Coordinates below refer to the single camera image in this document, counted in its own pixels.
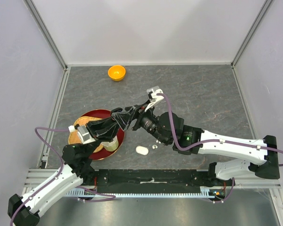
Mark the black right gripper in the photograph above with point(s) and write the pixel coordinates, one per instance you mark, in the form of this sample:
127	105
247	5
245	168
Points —
137	111

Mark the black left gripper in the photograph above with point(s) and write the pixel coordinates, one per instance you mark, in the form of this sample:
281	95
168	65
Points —
101	129

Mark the white earbud charging case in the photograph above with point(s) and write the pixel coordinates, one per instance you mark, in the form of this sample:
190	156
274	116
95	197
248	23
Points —
142	150

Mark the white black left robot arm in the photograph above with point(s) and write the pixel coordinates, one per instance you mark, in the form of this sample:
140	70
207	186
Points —
75	169

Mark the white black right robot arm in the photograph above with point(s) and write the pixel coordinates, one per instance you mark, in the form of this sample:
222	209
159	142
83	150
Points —
257	157

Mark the pale green plastic cup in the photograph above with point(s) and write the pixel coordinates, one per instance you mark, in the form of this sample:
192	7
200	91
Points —
111	146

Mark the round red lacquer tray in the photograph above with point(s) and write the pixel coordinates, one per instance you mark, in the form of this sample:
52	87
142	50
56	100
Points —
103	153

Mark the orange plastic bowl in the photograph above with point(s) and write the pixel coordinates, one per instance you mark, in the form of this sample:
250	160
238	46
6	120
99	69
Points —
117	72

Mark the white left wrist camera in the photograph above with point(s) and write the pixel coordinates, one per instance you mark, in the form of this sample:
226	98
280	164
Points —
84	135

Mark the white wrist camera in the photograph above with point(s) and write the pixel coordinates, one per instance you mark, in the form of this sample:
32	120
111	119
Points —
84	135
154	97

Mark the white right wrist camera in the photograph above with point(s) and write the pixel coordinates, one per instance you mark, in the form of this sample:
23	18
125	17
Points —
154	97

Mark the aluminium frame rails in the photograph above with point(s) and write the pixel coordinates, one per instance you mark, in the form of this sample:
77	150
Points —
37	176

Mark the white slotted cable duct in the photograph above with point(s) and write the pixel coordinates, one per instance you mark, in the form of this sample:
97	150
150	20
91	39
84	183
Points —
204	193

